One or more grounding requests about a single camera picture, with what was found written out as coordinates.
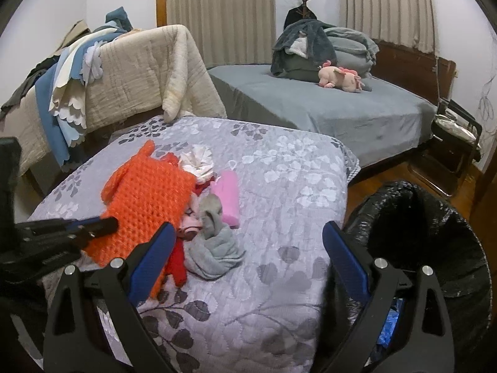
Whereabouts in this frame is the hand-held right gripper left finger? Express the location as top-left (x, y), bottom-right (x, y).
top-left (43, 221), bottom-right (177, 373)

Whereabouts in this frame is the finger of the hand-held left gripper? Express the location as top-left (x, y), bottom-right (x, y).
top-left (13, 219), bottom-right (94, 236)
top-left (21, 217), bottom-right (119, 252)

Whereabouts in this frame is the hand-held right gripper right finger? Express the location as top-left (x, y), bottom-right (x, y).
top-left (322, 221), bottom-right (455, 373)

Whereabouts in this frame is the orange knitted cloth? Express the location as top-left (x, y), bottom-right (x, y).
top-left (83, 140), bottom-right (197, 302)

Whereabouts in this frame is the bin with black bag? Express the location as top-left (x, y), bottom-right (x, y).
top-left (342, 181), bottom-right (494, 373)

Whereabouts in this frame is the small pink toy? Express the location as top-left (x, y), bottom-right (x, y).
top-left (176, 207), bottom-right (205, 242)

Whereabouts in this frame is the grey sock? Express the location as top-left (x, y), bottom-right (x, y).
top-left (182, 194), bottom-right (248, 280)

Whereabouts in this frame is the blue plastic wrapper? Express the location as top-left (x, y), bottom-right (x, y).
top-left (377, 298), bottom-right (407, 347)

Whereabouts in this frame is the pink folded cloth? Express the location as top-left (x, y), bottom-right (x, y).
top-left (210, 161), bottom-right (241, 229)

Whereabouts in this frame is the grey floral quilt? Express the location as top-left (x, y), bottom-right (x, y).
top-left (27, 114), bottom-right (362, 373)

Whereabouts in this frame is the dark grey clothing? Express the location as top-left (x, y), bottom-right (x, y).
top-left (0, 58), bottom-right (60, 122)

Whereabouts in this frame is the blue and white scalloped cloth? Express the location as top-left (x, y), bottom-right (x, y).
top-left (35, 27), bottom-right (129, 168)

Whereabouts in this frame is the grey bed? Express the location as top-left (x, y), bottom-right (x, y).
top-left (207, 64), bottom-right (439, 166)

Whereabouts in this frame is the black metal chair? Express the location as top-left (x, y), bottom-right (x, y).
top-left (408, 99), bottom-right (484, 200)

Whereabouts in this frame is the silver seat cushion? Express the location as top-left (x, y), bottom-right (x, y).
top-left (434, 114), bottom-right (479, 145)

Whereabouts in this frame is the beige quilted blanket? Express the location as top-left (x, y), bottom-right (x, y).
top-left (0, 24), bottom-right (228, 175)

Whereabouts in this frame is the pink plush toy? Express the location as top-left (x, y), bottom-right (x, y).
top-left (317, 60), bottom-right (373, 94)

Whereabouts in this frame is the dark wooden headboard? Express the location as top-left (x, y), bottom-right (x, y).
top-left (373, 39), bottom-right (457, 105)

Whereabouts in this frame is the teal folded cloth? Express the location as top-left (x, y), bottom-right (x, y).
top-left (105, 7), bottom-right (135, 34)

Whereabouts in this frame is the stack of grey pillows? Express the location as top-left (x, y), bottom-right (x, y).
top-left (324, 27), bottom-right (380, 79)

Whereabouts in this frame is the dark grey fleece blanket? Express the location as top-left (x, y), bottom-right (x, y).
top-left (271, 19), bottom-right (338, 83)

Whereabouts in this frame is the wide beige curtain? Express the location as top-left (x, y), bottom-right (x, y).
top-left (166, 0), bottom-right (277, 67)

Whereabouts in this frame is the narrow beige curtain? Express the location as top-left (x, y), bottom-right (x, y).
top-left (340, 0), bottom-right (440, 57)

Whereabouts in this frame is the wooden coat rack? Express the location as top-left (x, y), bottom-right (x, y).
top-left (283, 0), bottom-right (317, 30)

